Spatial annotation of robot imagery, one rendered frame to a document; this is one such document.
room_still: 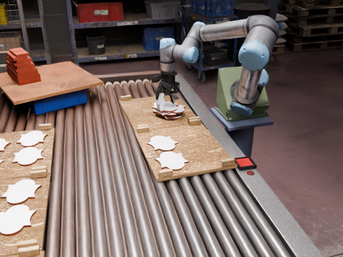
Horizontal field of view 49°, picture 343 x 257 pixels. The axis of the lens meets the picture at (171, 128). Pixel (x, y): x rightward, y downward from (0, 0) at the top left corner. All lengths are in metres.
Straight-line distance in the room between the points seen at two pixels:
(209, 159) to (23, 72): 1.18
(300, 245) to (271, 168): 2.08
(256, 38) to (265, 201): 0.62
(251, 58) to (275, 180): 1.82
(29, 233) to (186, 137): 0.83
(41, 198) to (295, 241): 0.89
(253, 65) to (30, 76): 1.28
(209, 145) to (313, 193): 1.59
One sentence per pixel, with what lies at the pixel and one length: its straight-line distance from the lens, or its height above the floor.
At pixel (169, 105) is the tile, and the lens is 1.97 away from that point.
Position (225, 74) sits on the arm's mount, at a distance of 2.14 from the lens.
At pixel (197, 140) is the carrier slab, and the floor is 0.94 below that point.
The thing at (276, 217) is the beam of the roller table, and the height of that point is 0.91.
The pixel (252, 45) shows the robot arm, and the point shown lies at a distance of 1.51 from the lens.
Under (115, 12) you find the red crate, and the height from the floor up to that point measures 0.77.
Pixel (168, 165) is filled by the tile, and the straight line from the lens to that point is 1.54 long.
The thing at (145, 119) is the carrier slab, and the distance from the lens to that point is 1.94.
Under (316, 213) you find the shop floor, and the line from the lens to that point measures 2.95.
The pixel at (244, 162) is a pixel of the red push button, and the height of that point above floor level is 0.93.
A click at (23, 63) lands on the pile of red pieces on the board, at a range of 2.24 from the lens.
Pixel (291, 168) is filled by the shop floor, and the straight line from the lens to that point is 3.40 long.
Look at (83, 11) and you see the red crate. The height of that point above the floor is 0.81.
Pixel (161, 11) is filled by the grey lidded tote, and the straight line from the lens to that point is 6.01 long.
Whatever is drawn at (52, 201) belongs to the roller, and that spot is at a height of 0.92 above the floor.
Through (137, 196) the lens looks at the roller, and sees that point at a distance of 1.42.
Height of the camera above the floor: 1.79
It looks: 27 degrees down
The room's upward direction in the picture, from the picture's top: straight up
